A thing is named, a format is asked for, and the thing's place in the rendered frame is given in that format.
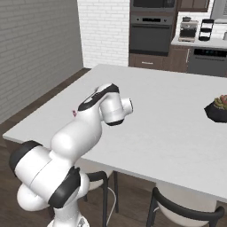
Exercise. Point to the grey extractor hood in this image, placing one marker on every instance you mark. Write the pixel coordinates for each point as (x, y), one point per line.
(220, 10)

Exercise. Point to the black frame stool, cream seat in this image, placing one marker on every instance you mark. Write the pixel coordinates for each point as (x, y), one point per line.
(104, 178)
(189, 210)

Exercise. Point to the black built-in microwave oven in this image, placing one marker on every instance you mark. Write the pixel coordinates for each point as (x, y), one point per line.
(153, 4)

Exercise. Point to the black pot with succulent plant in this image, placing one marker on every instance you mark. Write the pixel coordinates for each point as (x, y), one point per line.
(218, 111)

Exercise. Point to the brown wall cupboard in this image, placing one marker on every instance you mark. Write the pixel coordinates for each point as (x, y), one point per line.
(193, 4)

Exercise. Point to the brown base cupboard run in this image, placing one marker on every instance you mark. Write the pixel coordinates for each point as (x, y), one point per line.
(159, 61)

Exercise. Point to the dark grey dishwasher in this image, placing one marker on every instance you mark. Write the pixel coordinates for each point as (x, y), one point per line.
(207, 62)

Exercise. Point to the small pink object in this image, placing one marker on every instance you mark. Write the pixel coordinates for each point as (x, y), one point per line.
(74, 112)

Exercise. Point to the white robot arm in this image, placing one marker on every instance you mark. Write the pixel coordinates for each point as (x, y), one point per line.
(72, 139)

